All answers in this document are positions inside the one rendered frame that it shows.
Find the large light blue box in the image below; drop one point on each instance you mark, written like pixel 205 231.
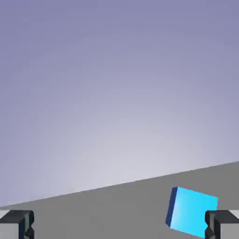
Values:
pixel 188 211

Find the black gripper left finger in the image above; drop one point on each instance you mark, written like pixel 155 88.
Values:
pixel 13 222

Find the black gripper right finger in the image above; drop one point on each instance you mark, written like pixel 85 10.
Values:
pixel 224 223

